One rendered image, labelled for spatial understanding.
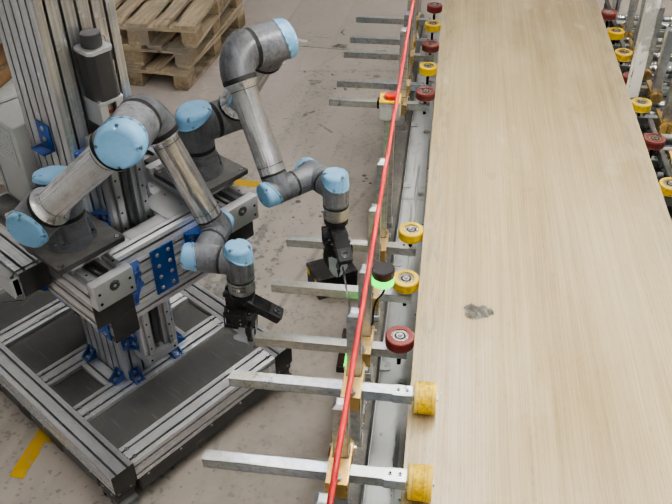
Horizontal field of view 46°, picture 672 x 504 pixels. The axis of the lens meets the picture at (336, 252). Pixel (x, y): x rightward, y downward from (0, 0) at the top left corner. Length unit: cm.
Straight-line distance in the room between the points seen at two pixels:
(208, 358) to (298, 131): 219
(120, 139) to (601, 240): 153
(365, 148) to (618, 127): 191
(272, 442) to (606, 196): 152
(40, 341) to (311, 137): 225
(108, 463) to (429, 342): 124
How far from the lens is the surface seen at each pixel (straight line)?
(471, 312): 228
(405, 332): 221
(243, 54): 219
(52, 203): 215
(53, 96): 243
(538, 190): 284
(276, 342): 226
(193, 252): 211
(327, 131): 498
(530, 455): 198
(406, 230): 258
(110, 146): 194
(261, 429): 316
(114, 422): 301
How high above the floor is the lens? 243
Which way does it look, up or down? 38 degrees down
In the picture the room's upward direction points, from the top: 1 degrees counter-clockwise
